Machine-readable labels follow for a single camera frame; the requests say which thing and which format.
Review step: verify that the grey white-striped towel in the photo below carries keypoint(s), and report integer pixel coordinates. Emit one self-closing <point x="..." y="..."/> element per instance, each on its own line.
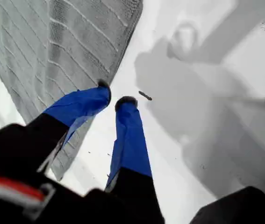
<point x="52" y="58"/>

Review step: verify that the small dark scrap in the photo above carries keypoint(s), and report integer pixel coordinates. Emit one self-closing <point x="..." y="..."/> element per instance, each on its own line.
<point x="145" y="95"/>

